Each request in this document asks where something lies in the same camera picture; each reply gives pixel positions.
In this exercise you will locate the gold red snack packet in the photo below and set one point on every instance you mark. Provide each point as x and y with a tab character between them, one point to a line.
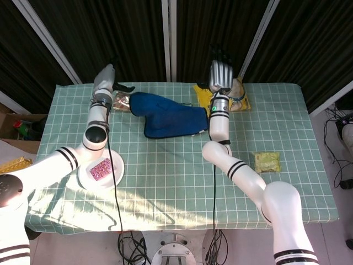
121	102

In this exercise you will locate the white round plate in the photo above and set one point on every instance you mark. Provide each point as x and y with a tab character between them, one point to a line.
118	165

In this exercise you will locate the light green snack packet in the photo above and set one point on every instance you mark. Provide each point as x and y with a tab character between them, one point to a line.
267	163

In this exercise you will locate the dark cloth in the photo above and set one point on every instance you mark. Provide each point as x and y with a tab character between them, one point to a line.
168	118

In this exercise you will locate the yellow bag of white balls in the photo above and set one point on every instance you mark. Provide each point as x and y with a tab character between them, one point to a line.
202	96

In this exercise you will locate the dark pleated curtain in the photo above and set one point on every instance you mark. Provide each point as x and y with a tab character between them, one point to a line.
138	36

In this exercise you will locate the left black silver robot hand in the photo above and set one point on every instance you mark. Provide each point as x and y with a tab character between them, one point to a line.
104	78

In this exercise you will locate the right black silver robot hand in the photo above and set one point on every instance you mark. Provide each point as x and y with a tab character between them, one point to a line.
220	74

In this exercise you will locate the pink patterned box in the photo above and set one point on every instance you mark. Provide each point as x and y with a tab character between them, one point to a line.
100	169

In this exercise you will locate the green checked tablecloth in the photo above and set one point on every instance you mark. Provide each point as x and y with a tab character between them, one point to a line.
171	179

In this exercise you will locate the white frame post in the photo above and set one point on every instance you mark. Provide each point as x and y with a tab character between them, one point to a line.
259	36
331	99
7	100
49	41
168	41

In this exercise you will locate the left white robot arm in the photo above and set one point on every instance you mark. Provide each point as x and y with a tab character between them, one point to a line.
55	163

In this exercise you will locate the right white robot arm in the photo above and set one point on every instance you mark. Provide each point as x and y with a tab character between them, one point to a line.
248	174

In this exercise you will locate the brown cardboard box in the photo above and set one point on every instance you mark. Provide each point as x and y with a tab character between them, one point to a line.
8	118

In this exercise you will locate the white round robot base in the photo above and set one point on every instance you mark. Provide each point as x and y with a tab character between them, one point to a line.
176	248

